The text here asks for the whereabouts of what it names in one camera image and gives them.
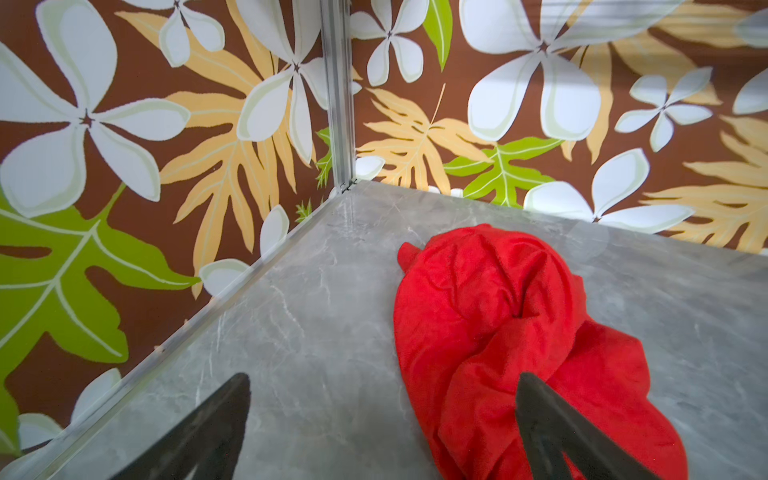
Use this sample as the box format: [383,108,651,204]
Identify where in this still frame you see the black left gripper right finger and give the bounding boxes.
[515,372,656,480]

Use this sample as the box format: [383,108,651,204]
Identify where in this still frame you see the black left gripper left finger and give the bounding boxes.
[114,373,251,479]

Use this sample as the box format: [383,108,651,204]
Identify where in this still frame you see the red towel cloth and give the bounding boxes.
[393,224,689,479]

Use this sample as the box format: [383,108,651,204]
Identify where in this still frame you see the aluminium corner frame post left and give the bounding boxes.
[320,0,355,193]

